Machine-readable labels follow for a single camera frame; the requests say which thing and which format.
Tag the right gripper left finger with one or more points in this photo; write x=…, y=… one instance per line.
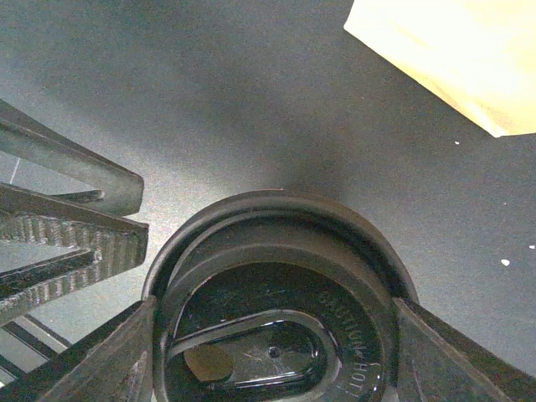
x=113, y=363

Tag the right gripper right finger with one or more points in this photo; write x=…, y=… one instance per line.
x=438, y=363

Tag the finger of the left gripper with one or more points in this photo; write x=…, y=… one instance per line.
x=117, y=191
x=98, y=246

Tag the black plastic cup lid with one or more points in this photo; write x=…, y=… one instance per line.
x=276, y=296

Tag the orange paper bag white handles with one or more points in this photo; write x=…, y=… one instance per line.
x=477, y=56

